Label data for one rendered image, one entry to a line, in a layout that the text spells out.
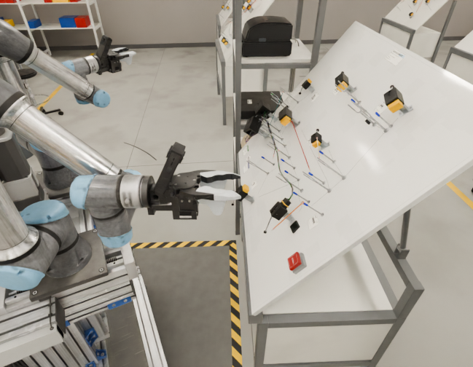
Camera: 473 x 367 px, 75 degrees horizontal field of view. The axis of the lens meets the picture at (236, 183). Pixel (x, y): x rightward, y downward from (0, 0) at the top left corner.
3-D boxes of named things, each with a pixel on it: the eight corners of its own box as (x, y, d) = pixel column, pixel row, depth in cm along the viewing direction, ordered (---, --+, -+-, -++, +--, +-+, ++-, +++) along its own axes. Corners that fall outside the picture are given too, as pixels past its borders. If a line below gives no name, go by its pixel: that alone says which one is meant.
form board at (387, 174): (240, 154, 212) (238, 152, 211) (357, 22, 165) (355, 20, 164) (255, 316, 119) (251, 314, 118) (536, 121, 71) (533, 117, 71)
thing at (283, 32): (241, 57, 185) (241, 22, 173) (238, 48, 204) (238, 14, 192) (291, 57, 187) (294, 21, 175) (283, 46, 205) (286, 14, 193)
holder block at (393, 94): (408, 92, 107) (393, 76, 103) (414, 112, 100) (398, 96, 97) (396, 99, 110) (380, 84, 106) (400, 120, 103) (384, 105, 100)
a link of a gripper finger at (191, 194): (219, 194, 66) (184, 186, 68) (219, 186, 65) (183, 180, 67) (210, 205, 62) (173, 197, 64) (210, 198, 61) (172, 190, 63)
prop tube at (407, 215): (399, 255, 123) (406, 199, 104) (396, 250, 125) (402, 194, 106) (408, 253, 122) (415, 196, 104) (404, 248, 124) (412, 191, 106)
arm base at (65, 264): (42, 285, 95) (29, 264, 89) (43, 250, 106) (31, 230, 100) (94, 267, 100) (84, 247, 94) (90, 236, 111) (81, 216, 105)
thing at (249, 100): (237, 120, 208) (237, 111, 204) (235, 100, 236) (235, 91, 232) (286, 119, 209) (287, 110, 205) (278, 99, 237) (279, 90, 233)
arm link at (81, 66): (61, 80, 138) (55, 60, 133) (84, 74, 145) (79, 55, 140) (71, 84, 134) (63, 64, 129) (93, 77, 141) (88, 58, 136)
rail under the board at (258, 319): (248, 324, 122) (248, 315, 118) (237, 161, 216) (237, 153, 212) (262, 323, 122) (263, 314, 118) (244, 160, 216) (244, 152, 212)
